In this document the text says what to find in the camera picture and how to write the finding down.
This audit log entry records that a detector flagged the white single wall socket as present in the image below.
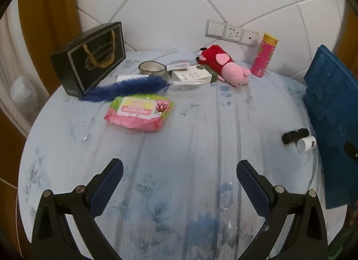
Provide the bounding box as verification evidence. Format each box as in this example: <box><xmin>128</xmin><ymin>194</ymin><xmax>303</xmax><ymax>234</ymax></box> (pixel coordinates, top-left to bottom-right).
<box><xmin>241</xmin><ymin>29</ymin><xmax>259</xmax><ymax>47</ymax></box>

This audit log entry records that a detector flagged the white multi-hole wall socket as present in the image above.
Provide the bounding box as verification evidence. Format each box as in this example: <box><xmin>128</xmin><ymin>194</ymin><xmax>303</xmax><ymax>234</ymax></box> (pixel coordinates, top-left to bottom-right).
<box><xmin>223</xmin><ymin>23</ymin><xmax>243</xmax><ymax>43</ymax></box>

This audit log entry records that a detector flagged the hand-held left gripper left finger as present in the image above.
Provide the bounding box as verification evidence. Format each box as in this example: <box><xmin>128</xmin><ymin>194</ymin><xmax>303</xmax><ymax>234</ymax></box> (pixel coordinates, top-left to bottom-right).
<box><xmin>31</xmin><ymin>158</ymin><xmax>124</xmax><ymax>260</ymax></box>

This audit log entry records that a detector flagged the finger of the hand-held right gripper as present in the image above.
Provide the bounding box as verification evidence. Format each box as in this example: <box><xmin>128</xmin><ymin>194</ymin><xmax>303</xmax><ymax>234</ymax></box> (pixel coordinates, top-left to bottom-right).
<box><xmin>344</xmin><ymin>141</ymin><xmax>358</xmax><ymax>162</ymax></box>

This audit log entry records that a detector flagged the small pink and white box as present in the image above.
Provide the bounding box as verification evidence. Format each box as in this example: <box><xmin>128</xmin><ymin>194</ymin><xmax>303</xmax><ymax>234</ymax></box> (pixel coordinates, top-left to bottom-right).
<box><xmin>167</xmin><ymin>59</ymin><xmax>190</xmax><ymax>71</ymax></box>

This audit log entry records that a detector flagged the white cylindrical tube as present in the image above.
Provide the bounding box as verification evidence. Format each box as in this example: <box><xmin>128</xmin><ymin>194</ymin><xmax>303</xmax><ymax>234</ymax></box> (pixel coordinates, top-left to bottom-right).
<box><xmin>296</xmin><ymin>135</ymin><xmax>317</xmax><ymax>153</ymax></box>

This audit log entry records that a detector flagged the small black bottle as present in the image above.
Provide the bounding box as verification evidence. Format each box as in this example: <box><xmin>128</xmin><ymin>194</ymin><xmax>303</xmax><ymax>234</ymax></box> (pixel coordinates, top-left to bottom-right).
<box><xmin>282</xmin><ymin>128</ymin><xmax>310</xmax><ymax>145</ymax></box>

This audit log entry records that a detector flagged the red and pink plush pig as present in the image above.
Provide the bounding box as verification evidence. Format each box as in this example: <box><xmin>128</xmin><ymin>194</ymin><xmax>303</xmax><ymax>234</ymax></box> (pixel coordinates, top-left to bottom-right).
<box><xmin>196</xmin><ymin>45</ymin><xmax>251</xmax><ymax>86</ymax></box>

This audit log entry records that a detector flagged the black gift bag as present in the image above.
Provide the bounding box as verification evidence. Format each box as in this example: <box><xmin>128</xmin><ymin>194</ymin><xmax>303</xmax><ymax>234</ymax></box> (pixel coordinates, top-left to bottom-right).
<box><xmin>50</xmin><ymin>21</ymin><xmax>126</xmax><ymax>97</ymax></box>

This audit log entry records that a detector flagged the white box with green end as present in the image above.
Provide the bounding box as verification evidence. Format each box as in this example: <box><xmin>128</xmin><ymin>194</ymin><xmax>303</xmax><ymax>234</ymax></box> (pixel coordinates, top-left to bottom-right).
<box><xmin>171</xmin><ymin>64</ymin><xmax>218</xmax><ymax>85</ymax></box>

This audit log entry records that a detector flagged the brown wooden furniture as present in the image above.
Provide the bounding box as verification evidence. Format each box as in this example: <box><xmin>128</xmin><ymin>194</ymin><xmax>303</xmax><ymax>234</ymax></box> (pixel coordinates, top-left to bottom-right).
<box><xmin>17</xmin><ymin>0</ymin><xmax>80</xmax><ymax>54</ymax></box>

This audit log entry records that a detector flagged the blue feather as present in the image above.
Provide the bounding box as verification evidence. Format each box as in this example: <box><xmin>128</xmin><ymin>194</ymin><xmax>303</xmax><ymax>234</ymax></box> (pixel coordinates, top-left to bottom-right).
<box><xmin>78</xmin><ymin>76</ymin><xmax>171</xmax><ymax>102</ymax></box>

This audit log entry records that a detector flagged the clear tape roll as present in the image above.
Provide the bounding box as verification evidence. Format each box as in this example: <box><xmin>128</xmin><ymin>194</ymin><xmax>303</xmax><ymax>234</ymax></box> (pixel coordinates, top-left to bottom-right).
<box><xmin>138</xmin><ymin>61</ymin><xmax>168</xmax><ymax>77</ymax></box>

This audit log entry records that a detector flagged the white wall switch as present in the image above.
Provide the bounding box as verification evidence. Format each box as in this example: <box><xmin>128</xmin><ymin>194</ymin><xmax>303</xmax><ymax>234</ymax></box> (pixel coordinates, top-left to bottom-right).
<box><xmin>205</xmin><ymin>19</ymin><xmax>226</xmax><ymax>38</ymax></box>

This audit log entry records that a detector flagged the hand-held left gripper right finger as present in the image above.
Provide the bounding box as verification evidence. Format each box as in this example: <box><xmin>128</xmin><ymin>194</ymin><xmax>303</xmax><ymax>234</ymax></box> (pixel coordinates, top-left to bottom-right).
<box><xmin>236</xmin><ymin>160</ymin><xmax>329</xmax><ymax>260</ymax></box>

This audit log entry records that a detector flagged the pink wet wipes pack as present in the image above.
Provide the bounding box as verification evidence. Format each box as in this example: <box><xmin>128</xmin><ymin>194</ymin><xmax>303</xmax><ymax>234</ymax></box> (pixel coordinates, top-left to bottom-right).
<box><xmin>104</xmin><ymin>96</ymin><xmax>175</xmax><ymax>131</ymax></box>

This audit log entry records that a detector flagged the white curtain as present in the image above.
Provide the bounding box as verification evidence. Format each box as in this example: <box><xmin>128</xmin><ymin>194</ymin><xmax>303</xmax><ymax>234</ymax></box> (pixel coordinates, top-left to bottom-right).
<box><xmin>0</xmin><ymin>6</ymin><xmax>56</xmax><ymax>129</ymax></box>

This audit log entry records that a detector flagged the pink cylindrical can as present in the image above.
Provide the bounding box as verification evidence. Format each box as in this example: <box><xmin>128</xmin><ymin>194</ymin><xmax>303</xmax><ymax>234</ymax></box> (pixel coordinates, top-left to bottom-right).
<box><xmin>250</xmin><ymin>33</ymin><xmax>279</xmax><ymax>77</ymax></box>

